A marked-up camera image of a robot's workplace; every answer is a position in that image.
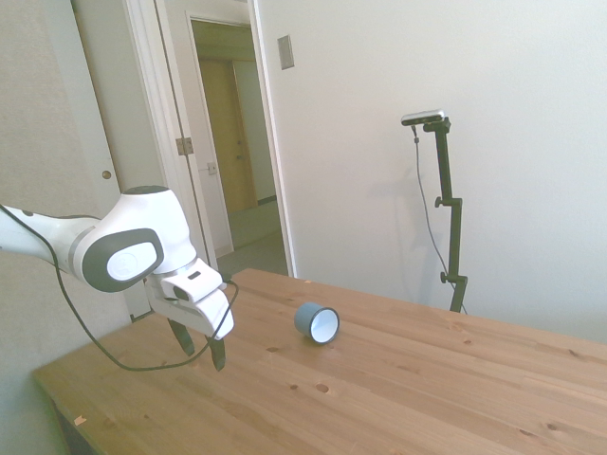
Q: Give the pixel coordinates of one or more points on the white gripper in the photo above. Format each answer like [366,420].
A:
[208,315]

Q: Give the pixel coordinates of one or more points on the grey mug with white inside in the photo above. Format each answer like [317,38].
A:
[306,318]

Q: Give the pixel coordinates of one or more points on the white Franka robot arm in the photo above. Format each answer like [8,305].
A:
[142,213]

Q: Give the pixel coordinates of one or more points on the white open door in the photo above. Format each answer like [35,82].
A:
[213,213]

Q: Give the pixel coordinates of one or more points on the metal door latch plate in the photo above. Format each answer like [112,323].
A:
[212,169]

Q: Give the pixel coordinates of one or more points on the brass door knob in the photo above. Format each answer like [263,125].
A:
[107,175]

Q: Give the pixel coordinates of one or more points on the metal door hinge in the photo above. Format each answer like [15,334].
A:
[185,146]

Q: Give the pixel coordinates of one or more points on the wooden hallway door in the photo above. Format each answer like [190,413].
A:
[232,142]

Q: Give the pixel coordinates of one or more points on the white door with brass knob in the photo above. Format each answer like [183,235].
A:
[118,95]

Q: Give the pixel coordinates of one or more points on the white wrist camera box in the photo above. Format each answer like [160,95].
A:
[194,284]

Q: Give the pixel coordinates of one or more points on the black camera stand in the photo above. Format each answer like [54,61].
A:
[454,237]

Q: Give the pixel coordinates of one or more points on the grey wall switch plate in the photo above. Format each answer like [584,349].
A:
[285,52]

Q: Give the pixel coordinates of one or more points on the silver camera on stand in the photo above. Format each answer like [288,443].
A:
[424,117]

